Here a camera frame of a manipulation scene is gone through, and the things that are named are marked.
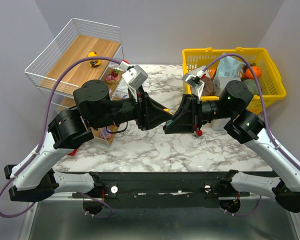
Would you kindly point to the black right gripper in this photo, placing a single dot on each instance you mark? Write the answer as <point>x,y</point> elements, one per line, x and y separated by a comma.
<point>195,113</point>

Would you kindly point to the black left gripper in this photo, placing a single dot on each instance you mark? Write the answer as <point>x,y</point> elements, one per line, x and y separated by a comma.
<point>142,110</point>

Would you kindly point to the yellow minion toy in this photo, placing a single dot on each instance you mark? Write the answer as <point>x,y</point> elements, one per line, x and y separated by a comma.
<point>169,117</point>

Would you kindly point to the purple bunny pink donut toy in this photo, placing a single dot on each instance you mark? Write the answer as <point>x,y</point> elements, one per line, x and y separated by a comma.
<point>105,133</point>

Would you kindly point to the pink strawberry donut toy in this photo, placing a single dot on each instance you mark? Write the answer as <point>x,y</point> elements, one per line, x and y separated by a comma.
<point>112,77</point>

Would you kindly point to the yellow duck toy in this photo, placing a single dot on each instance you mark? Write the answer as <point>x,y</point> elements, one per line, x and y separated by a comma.
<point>94,63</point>

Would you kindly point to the yellow plastic basket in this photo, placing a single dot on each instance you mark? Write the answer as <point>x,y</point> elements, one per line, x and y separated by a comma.
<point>270,80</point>

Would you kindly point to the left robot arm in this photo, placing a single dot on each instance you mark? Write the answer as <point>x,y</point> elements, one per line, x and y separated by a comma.
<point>71,128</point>

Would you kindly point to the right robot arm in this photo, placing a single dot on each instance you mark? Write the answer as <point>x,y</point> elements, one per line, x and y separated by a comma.
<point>248,129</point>

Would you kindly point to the small red strawberry toy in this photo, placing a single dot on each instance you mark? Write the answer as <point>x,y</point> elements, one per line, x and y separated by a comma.
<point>198,133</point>

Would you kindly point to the white bottle grey cap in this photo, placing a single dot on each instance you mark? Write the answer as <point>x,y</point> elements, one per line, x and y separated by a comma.
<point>219,124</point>

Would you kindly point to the brown chocolate donut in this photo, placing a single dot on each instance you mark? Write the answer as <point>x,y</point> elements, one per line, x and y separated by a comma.
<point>208,89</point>

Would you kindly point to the white paper roll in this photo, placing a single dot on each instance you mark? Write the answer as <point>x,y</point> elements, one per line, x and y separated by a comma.
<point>220,82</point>

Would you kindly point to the light blue snack bag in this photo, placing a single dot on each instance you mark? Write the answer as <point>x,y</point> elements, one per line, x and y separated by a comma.
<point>230,67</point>

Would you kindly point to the green melon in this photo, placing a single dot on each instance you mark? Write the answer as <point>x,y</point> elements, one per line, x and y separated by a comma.
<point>252,86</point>

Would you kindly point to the orange fruit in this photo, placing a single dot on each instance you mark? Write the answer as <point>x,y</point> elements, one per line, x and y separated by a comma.
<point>256,70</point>

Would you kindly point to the red bell pepper toy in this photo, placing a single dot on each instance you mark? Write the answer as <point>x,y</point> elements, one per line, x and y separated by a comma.
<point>73,152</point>

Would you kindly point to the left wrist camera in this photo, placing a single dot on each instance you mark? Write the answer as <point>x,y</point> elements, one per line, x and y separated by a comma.
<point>133,75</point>

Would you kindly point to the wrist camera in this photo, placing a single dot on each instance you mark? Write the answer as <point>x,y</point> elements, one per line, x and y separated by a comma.
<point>195,80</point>
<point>133,75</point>

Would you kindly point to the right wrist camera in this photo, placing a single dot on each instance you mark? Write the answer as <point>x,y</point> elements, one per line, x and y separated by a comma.
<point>195,80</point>

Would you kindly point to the black mounting rail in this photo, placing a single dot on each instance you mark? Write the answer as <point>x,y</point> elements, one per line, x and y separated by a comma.
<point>131,190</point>

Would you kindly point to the white wire wooden shelf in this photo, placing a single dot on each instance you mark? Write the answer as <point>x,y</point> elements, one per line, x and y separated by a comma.
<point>74,42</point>

